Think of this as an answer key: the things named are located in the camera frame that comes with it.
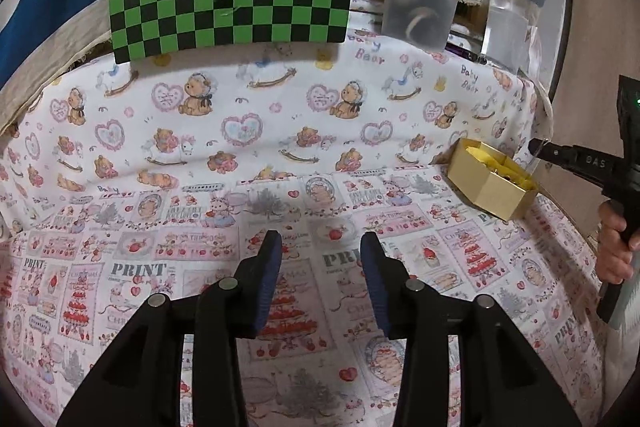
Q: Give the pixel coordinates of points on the strawberry printed cloth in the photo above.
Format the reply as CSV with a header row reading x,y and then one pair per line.
x,y
320,332

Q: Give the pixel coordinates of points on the person's right hand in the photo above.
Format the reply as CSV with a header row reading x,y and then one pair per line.
x,y
614,254

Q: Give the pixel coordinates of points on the clear spray bottle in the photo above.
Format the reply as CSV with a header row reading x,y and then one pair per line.
x,y
507,22

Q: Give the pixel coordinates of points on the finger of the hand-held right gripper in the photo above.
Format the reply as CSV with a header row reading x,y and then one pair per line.
x,y
565,154

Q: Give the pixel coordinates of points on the yellow cloth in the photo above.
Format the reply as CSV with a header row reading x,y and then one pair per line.
x,y
487,153

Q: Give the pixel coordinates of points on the bear printed cloth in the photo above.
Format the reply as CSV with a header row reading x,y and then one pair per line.
x,y
275,107

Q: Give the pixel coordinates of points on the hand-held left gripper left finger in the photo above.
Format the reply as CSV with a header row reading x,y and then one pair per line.
x,y
265,279

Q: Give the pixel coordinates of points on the white bag with blue stripe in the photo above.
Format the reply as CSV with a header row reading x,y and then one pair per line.
x,y
45,32

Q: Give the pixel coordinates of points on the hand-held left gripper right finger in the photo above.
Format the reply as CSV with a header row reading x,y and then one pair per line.
x,y
375,284

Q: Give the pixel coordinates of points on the gold cardboard box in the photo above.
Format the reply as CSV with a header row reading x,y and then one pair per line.
x,y
495,199

